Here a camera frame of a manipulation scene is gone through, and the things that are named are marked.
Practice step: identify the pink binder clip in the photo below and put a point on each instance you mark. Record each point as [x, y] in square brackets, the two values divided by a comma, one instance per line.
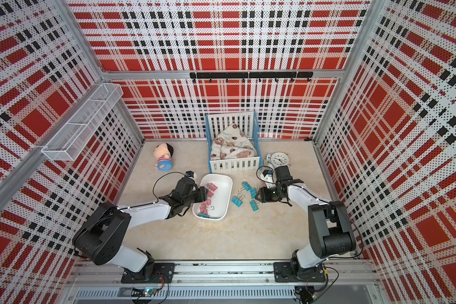
[212, 186]

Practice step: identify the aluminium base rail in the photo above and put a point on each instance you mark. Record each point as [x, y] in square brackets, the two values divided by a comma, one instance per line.
[218, 281]

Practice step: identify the white plastic storage box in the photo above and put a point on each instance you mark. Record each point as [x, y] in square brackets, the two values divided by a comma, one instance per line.
[216, 206]

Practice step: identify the white wire mesh shelf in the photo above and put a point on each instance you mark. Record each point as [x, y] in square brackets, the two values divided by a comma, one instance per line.
[68, 143]

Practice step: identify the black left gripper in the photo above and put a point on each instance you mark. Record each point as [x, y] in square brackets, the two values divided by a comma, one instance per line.
[202, 194]

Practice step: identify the teal binder clip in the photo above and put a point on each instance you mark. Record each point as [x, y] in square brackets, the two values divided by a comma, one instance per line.
[253, 193]
[255, 205]
[246, 186]
[238, 199]

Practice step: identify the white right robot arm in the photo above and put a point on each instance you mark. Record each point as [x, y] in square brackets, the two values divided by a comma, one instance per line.
[330, 228]

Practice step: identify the printed white blanket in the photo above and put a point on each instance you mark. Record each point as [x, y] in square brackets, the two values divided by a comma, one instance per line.
[232, 143]

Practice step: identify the blue white toy crib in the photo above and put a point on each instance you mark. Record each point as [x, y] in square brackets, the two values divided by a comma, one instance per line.
[248, 123]

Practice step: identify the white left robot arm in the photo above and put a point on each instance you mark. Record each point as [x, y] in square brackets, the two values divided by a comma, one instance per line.
[101, 239]

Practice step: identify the black hook rail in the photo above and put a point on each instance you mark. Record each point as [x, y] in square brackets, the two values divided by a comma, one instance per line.
[250, 75]

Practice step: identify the white alarm clock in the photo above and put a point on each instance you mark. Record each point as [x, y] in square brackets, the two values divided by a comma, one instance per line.
[277, 159]

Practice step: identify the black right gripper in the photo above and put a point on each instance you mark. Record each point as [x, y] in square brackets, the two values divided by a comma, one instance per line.
[265, 195]

